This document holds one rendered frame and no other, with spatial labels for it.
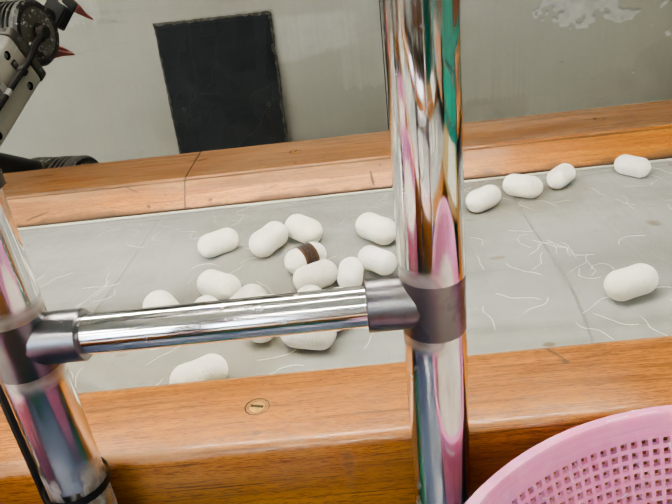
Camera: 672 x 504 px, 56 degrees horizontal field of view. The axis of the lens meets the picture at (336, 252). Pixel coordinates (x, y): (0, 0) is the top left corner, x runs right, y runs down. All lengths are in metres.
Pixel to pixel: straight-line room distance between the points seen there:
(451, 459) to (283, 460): 0.08
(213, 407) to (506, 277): 0.22
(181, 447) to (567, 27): 2.38
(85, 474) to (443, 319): 0.15
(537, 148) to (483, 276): 0.22
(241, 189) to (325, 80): 1.91
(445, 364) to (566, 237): 0.29
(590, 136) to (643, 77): 2.04
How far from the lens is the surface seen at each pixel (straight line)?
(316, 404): 0.30
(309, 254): 0.46
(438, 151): 0.19
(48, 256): 0.60
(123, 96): 2.70
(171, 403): 0.33
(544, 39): 2.55
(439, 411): 0.24
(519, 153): 0.63
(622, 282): 0.42
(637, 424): 0.30
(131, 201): 0.65
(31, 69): 1.18
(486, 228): 0.52
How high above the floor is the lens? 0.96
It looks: 26 degrees down
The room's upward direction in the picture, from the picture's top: 7 degrees counter-clockwise
